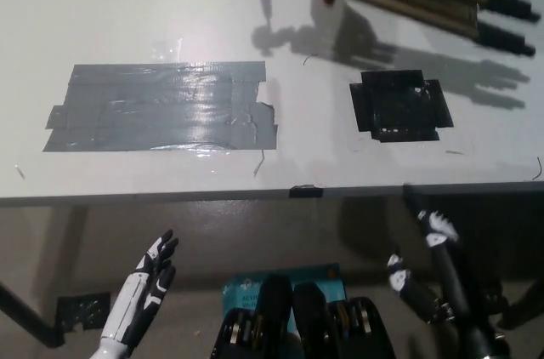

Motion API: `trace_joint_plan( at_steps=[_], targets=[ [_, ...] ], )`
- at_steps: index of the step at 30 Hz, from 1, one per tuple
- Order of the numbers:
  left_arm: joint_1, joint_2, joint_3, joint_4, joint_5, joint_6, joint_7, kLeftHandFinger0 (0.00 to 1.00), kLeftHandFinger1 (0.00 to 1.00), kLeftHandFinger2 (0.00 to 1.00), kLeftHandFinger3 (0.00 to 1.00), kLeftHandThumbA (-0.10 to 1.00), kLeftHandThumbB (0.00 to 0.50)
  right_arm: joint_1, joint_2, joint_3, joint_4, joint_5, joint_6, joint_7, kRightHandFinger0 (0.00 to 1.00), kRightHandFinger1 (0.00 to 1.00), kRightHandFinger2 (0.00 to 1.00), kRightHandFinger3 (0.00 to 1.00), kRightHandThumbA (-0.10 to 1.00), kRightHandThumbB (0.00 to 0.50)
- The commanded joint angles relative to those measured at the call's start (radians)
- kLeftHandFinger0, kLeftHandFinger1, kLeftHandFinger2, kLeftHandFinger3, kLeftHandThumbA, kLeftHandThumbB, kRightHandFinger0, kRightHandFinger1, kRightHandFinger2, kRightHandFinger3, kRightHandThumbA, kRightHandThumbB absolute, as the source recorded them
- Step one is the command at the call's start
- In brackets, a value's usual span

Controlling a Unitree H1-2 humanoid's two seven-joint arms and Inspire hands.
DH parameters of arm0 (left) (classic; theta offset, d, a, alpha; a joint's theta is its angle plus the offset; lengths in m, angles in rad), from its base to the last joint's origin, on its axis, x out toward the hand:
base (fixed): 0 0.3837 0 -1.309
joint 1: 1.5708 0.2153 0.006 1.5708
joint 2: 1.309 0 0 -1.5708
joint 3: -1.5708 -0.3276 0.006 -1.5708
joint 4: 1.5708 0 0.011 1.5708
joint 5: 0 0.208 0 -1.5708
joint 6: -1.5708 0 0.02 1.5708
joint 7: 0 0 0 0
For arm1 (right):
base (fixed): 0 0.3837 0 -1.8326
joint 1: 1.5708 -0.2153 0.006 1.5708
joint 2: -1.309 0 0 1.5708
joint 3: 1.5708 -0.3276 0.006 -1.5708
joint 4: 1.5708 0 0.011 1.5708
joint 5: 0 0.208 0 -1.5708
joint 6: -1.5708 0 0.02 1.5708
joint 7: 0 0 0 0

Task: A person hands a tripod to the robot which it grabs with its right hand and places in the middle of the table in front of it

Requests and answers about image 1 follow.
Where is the small black tape strip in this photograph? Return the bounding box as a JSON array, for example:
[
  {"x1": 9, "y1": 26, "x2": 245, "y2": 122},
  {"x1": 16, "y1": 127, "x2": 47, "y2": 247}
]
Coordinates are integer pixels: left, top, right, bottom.
[{"x1": 288, "y1": 183, "x2": 325, "y2": 200}]

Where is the black metal table leg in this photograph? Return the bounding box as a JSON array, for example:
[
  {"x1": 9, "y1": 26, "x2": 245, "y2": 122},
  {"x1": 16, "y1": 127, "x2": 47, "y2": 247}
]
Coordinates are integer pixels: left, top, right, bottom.
[{"x1": 0, "y1": 281, "x2": 65, "y2": 350}]

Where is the black tape square patch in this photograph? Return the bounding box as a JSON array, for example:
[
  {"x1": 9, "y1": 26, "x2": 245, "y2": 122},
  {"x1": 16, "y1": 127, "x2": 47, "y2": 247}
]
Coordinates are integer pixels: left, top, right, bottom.
[{"x1": 349, "y1": 69, "x2": 454, "y2": 144}]

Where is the robot right hand white black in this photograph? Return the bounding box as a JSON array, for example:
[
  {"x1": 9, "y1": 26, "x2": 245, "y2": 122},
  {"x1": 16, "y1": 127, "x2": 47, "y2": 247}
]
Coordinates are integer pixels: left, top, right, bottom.
[{"x1": 385, "y1": 208, "x2": 473, "y2": 326}]

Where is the teal cardboard router box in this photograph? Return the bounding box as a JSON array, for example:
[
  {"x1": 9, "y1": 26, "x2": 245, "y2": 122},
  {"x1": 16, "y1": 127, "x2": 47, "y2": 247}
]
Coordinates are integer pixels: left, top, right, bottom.
[{"x1": 220, "y1": 263, "x2": 348, "y2": 334}]

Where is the grey duct tape patch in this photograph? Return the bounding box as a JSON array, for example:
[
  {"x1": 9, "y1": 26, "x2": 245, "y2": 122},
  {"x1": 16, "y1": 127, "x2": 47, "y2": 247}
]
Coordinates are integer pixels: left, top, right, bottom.
[{"x1": 42, "y1": 60, "x2": 279, "y2": 154}]

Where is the clear tape piece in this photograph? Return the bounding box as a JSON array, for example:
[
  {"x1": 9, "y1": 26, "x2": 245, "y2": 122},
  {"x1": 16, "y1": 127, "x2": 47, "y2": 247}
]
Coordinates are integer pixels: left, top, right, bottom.
[{"x1": 151, "y1": 37, "x2": 184, "y2": 63}]

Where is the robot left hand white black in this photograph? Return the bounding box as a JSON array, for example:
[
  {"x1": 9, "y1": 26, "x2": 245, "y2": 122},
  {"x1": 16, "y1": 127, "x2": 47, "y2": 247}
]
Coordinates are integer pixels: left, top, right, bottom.
[{"x1": 99, "y1": 229, "x2": 180, "y2": 347}]

